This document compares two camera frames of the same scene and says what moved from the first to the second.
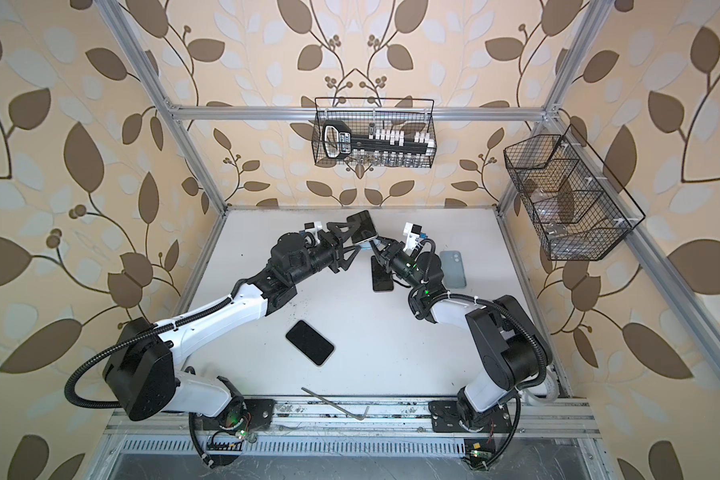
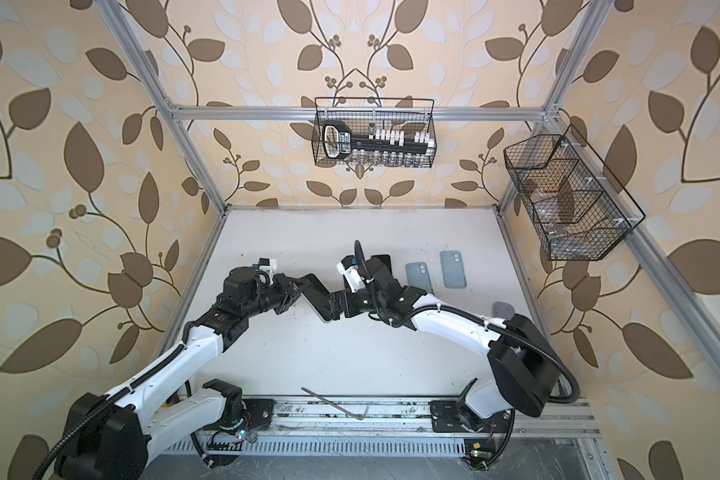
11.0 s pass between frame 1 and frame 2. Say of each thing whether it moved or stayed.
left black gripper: moved
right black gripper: moved
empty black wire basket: stayed
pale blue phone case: stayed
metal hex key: stayed
